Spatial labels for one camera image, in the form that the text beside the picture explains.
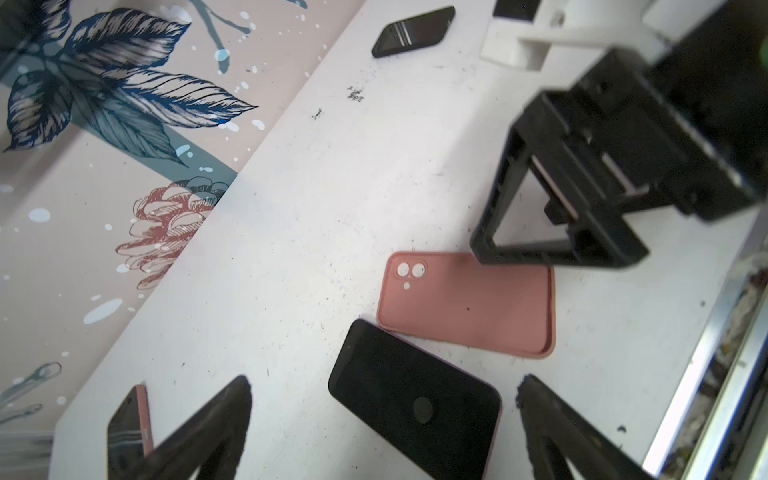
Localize black phone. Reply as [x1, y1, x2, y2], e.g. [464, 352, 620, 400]
[371, 6, 456, 59]
[328, 319, 502, 479]
[107, 384, 154, 480]

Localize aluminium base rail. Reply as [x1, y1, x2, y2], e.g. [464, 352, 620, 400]
[642, 208, 767, 479]

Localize pink phone case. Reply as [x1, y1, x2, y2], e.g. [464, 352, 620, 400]
[377, 252, 556, 359]

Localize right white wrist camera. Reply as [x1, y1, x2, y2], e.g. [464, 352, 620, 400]
[480, 0, 724, 71]

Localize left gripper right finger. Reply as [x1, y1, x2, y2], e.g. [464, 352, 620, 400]
[516, 375, 651, 480]

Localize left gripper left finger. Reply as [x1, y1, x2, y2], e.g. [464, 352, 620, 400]
[117, 375, 252, 480]

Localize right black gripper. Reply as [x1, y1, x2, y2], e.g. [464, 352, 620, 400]
[470, 1, 767, 267]

